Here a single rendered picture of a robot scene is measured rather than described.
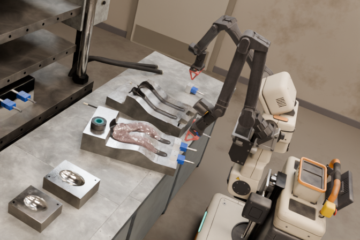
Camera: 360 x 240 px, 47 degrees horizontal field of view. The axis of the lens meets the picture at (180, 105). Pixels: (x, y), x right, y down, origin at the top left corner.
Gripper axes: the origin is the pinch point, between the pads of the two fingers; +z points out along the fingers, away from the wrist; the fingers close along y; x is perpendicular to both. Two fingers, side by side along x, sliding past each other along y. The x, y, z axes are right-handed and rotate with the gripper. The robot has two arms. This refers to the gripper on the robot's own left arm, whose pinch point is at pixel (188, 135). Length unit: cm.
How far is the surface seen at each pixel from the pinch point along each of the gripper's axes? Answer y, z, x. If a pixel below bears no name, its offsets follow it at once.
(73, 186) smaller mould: 50, 28, -27
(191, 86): -73, 17, -8
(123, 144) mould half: 12.6, 22.8, -21.0
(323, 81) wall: -275, 7, 113
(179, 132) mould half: -18.0, 14.0, -0.8
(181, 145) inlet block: -6.6, 12.1, 3.1
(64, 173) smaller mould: 44, 32, -34
